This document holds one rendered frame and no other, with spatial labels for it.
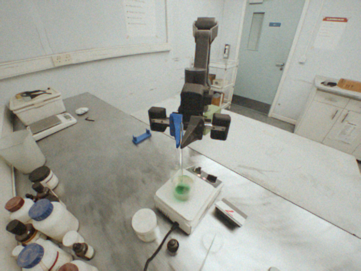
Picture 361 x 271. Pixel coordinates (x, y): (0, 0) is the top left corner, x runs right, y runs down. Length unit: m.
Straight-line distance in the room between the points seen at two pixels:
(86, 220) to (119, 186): 0.14
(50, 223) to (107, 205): 0.16
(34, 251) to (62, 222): 0.08
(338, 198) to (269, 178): 0.25
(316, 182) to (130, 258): 0.68
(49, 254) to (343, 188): 0.92
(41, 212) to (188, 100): 0.42
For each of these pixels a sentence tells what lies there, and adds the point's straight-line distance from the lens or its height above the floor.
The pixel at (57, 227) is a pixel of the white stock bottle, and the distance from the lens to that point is 0.48.
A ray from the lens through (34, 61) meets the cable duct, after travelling 1.55.
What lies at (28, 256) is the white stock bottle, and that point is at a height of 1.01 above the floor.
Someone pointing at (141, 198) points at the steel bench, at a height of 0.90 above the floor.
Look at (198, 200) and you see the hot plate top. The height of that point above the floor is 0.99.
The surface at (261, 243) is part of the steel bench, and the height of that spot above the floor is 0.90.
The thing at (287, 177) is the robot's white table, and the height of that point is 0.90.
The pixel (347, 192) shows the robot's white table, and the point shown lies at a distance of 0.80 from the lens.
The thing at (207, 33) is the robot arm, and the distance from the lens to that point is 0.49.
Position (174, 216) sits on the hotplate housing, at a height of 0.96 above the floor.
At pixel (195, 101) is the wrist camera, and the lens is 0.31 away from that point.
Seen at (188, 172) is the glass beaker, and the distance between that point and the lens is 0.37.
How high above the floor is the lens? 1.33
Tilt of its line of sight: 36 degrees down
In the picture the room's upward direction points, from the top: straight up
